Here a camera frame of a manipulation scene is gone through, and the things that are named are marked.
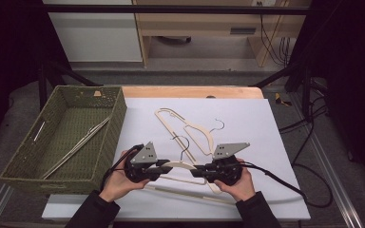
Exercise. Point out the white wall outlet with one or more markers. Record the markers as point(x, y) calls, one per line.
point(264, 2)

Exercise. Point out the light wooden desk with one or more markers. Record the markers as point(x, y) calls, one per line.
point(187, 23)

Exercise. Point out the person's right hand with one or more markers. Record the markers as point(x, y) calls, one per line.
point(242, 188)

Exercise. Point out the person's left hand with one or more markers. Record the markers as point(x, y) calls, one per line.
point(117, 183)

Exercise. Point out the green woven basket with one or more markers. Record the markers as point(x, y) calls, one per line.
point(69, 122)

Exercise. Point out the white table mat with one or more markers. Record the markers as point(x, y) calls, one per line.
point(253, 126)

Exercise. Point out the white cabinet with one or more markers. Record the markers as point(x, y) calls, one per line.
point(95, 34)

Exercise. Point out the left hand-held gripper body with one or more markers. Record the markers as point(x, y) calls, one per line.
point(142, 158)

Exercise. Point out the black metal stand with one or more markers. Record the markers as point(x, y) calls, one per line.
point(42, 82)
point(305, 85)

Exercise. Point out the yellow black floor object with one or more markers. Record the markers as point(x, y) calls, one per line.
point(280, 99)

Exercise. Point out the black frame bar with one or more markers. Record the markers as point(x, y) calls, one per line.
point(171, 9)

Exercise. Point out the beige clothes hanger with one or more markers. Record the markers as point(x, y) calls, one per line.
point(76, 147)
point(183, 164)
point(208, 134)

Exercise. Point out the black curtain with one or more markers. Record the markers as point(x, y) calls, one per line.
point(9, 47)
point(348, 63)

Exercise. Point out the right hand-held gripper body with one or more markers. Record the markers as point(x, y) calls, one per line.
point(226, 171)

